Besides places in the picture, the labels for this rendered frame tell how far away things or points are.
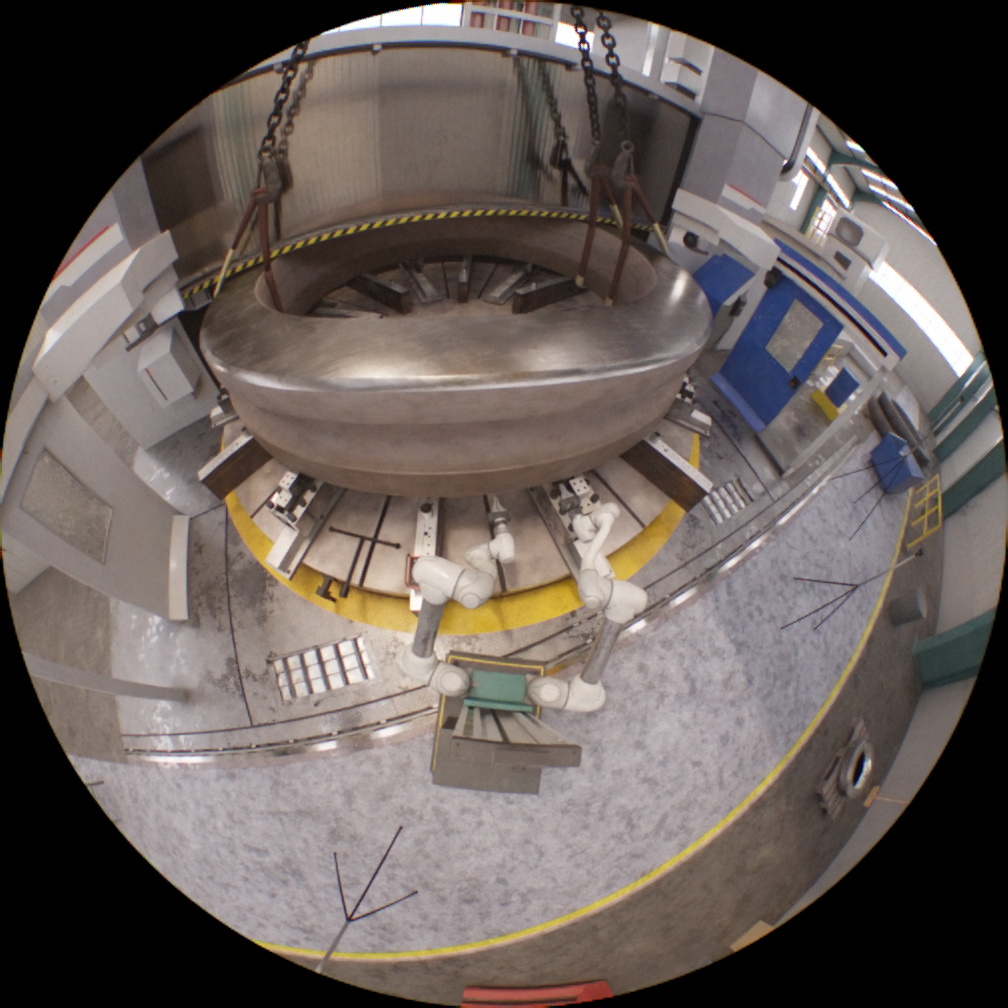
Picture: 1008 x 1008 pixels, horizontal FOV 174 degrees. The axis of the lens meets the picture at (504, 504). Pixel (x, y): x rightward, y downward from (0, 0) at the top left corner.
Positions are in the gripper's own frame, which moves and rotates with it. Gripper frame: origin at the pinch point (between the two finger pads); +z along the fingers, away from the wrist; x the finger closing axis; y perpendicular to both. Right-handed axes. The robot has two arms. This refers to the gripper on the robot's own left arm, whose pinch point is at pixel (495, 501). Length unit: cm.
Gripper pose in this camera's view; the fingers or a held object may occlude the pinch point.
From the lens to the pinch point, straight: 194.4
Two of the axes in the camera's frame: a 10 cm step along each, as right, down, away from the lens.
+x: -9.8, 1.3, -1.6
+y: 0.8, -4.9, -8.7
